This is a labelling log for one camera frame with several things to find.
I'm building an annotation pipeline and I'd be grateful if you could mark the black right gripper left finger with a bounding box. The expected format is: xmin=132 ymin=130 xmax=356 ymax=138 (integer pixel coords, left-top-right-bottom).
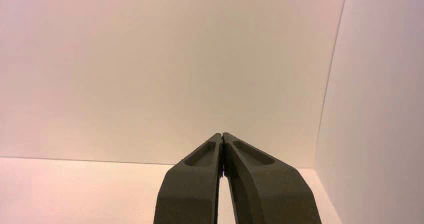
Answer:
xmin=153 ymin=133 xmax=224 ymax=224

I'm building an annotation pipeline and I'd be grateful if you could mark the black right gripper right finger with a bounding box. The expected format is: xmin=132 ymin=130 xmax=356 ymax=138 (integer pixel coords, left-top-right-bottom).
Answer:
xmin=222 ymin=132 xmax=323 ymax=224

